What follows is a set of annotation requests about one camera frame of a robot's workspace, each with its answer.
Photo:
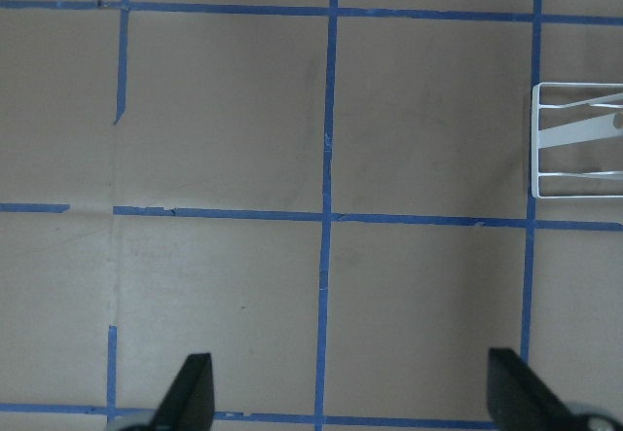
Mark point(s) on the white wire cup rack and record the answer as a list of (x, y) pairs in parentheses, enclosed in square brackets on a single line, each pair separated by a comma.
[(576, 140)]

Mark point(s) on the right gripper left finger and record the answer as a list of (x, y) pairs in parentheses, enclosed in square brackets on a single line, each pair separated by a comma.
[(189, 404)]

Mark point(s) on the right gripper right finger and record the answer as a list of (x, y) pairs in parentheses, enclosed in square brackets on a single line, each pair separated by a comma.
[(517, 399)]

